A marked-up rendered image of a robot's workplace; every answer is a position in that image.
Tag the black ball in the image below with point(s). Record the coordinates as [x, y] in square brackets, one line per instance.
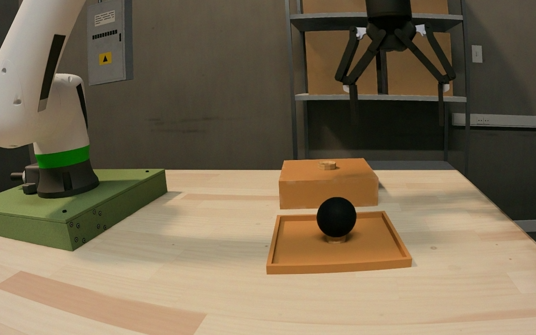
[336, 217]

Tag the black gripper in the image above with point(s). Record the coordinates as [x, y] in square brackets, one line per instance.
[390, 27]

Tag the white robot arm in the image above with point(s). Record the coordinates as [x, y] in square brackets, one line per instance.
[54, 120]

